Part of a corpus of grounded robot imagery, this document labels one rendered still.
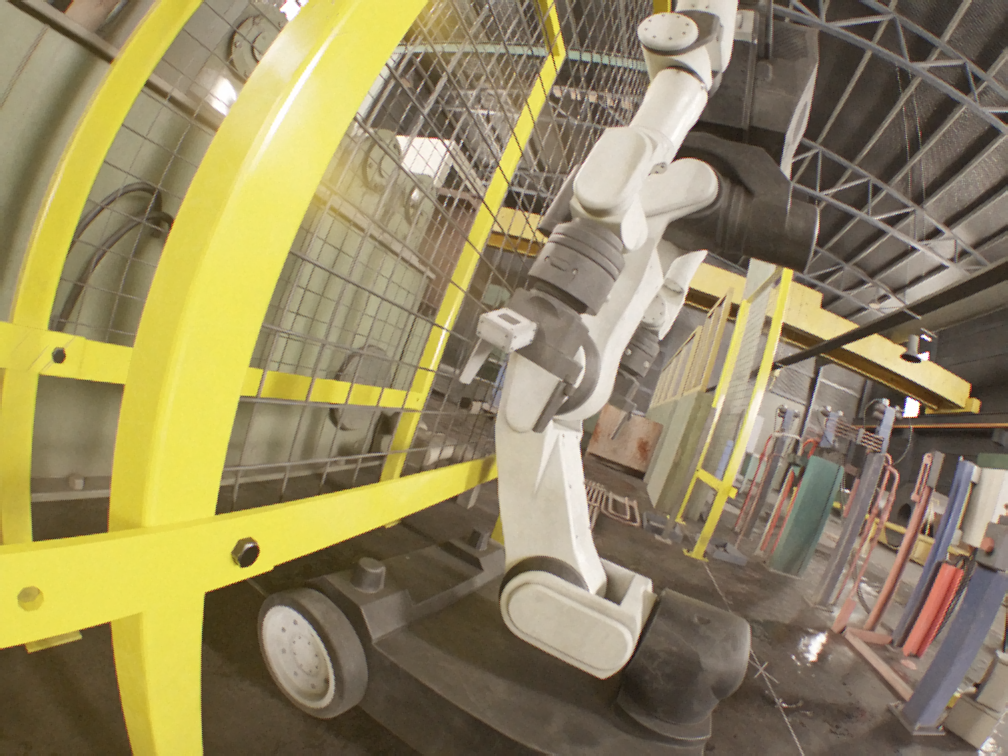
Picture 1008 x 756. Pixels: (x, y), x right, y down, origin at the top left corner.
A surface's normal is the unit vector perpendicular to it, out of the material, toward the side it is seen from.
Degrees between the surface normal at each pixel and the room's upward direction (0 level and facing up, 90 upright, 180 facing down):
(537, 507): 90
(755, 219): 113
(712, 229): 140
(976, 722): 90
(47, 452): 90
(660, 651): 78
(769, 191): 90
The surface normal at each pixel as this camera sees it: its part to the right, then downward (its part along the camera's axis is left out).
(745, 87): -0.47, 0.03
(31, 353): 0.90, 0.33
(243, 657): 0.34, -0.94
